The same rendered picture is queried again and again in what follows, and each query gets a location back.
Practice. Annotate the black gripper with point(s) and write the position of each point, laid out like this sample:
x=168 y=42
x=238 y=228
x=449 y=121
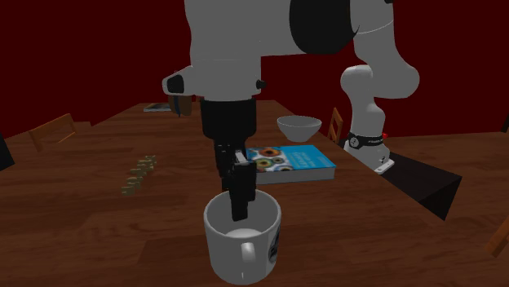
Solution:
x=228 y=119

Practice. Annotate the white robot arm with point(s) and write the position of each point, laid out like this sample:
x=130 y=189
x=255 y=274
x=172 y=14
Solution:
x=226 y=43

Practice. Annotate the blue book with circles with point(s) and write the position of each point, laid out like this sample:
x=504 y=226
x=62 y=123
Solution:
x=298 y=161

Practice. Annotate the white mug with print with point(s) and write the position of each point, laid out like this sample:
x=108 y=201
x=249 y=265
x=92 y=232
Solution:
x=226 y=254

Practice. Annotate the white bowl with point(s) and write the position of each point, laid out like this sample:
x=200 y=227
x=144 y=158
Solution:
x=299 y=127

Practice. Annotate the brown upright object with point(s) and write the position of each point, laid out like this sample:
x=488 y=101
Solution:
x=183 y=105

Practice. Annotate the row of olive blocks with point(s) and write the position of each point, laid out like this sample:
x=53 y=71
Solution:
x=137 y=177

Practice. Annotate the flat grey book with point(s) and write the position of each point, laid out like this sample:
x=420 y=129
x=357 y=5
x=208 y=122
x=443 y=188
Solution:
x=157 y=107

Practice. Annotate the wooden table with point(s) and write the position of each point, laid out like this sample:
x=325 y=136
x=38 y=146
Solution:
x=79 y=230

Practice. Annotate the black robot stand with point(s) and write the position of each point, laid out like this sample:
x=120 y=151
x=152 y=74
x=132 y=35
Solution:
x=425 y=183

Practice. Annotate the black furniture block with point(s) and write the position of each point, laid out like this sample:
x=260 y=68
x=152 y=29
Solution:
x=4 y=153

